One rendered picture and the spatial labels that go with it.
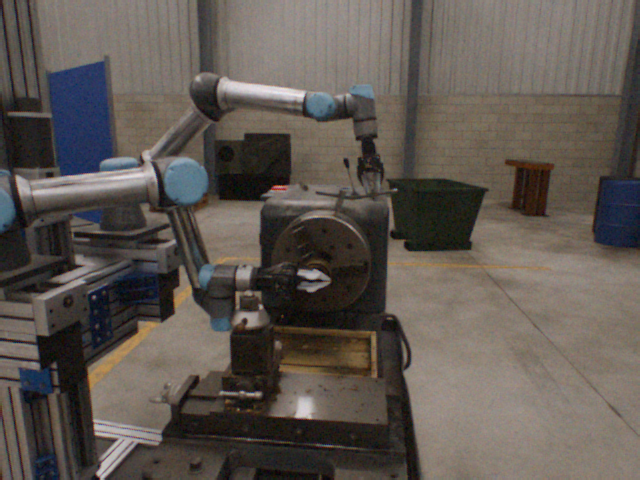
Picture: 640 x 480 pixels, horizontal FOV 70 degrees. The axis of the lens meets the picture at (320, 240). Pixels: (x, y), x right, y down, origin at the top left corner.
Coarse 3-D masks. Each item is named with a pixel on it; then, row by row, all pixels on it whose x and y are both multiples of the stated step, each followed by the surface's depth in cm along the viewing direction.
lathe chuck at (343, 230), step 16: (304, 224) 140; (320, 224) 140; (336, 224) 139; (352, 224) 144; (288, 240) 142; (320, 240) 141; (336, 240) 140; (352, 240) 140; (272, 256) 144; (288, 256) 143; (336, 256) 142; (352, 256) 141; (368, 256) 140; (368, 272) 144; (336, 288) 144; (352, 288) 143; (304, 304) 146; (320, 304) 146; (336, 304) 145
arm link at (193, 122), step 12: (192, 108) 153; (228, 108) 153; (180, 120) 155; (192, 120) 154; (204, 120) 154; (216, 120) 155; (168, 132) 158; (180, 132) 156; (192, 132) 156; (156, 144) 160; (168, 144) 158; (180, 144) 158; (144, 156) 160; (156, 156) 160
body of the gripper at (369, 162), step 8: (368, 136) 143; (376, 136) 143; (368, 144) 143; (368, 152) 142; (360, 160) 144; (368, 160) 143; (376, 160) 142; (360, 168) 149; (368, 168) 144; (376, 168) 143
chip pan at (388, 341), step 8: (384, 336) 218; (392, 336) 218; (384, 344) 210; (392, 344) 210; (384, 352) 202; (392, 352) 202; (384, 360) 195; (392, 360) 195; (384, 368) 188; (392, 368) 188; (384, 376) 182; (392, 376) 182; (400, 376) 182; (392, 384) 176; (400, 384) 176; (392, 392) 171; (400, 392) 171
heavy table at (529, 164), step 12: (516, 168) 942; (528, 168) 867; (540, 168) 851; (552, 168) 849; (516, 180) 942; (528, 180) 873; (540, 180) 868; (516, 192) 946; (528, 192) 874; (540, 192) 867; (516, 204) 951; (528, 204) 874; (540, 204) 871
